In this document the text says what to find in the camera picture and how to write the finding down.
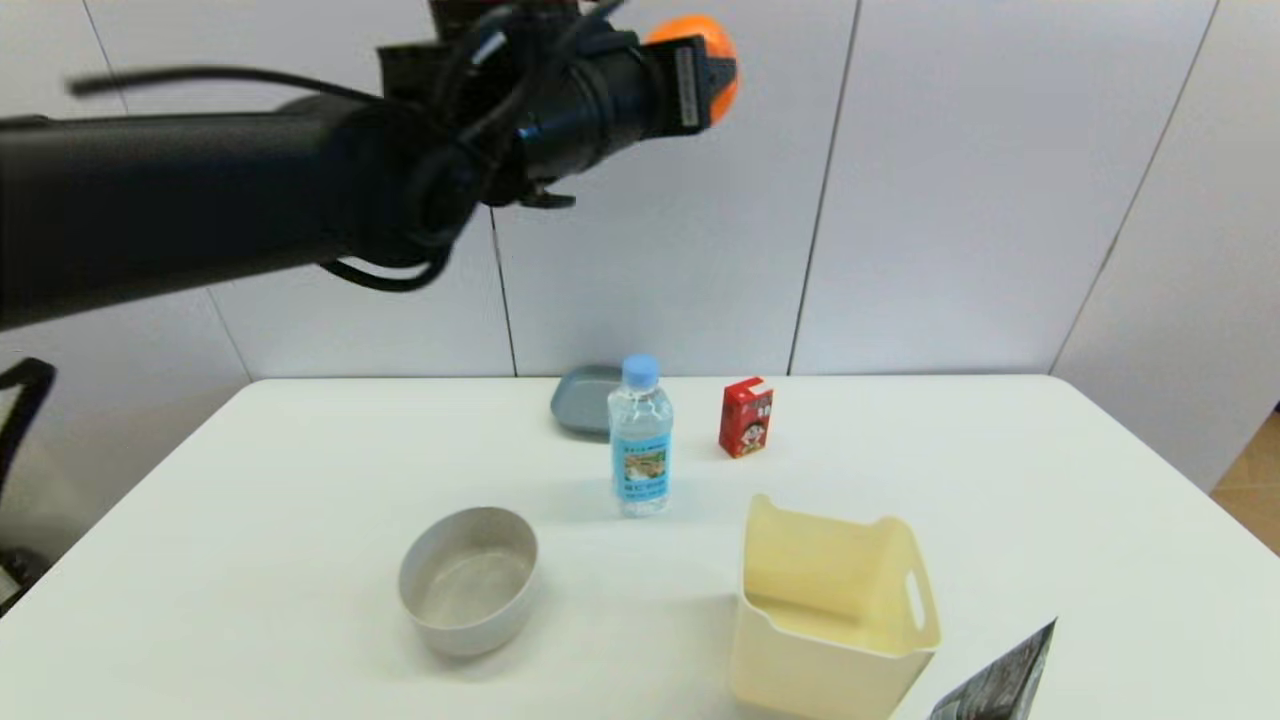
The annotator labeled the orange fruit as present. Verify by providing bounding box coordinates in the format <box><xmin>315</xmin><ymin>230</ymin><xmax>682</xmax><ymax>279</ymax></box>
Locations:
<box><xmin>645</xmin><ymin>14</ymin><xmax>741</xmax><ymax>126</ymax></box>

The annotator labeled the cream plastic storage basket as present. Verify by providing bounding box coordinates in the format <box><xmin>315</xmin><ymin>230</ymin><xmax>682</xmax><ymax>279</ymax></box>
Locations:
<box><xmin>728</xmin><ymin>493</ymin><xmax>942</xmax><ymax>720</ymax></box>

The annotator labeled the blue-grey plate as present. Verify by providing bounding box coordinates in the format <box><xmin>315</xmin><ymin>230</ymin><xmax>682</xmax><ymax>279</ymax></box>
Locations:
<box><xmin>550</xmin><ymin>364</ymin><xmax>626</xmax><ymax>438</ymax></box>

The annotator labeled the red milk carton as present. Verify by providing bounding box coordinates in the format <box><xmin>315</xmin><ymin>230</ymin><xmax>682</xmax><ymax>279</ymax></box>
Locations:
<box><xmin>718</xmin><ymin>377</ymin><xmax>775</xmax><ymax>459</ymax></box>

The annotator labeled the clear water bottle blue label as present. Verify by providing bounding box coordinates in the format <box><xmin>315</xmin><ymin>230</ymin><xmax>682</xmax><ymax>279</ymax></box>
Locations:
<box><xmin>607</xmin><ymin>354</ymin><xmax>674</xmax><ymax>518</ymax></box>

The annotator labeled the grey round bowl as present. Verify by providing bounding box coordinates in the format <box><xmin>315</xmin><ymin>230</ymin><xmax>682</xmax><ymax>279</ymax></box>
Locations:
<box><xmin>398</xmin><ymin>506</ymin><xmax>541</xmax><ymax>658</ymax></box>

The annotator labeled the dark object on floor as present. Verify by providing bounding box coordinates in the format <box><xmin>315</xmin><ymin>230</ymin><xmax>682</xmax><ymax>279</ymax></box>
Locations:
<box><xmin>0</xmin><ymin>548</ymin><xmax>47</xmax><ymax>613</ymax></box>

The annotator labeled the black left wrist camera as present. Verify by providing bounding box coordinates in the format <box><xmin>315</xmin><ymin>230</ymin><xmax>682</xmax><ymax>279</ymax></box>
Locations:
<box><xmin>378</xmin><ymin>0</ymin><xmax>601</xmax><ymax>101</ymax></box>

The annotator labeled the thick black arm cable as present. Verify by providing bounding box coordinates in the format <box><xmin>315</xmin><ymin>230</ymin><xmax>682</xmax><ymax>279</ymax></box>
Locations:
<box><xmin>0</xmin><ymin>358</ymin><xmax>58</xmax><ymax>501</ymax></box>

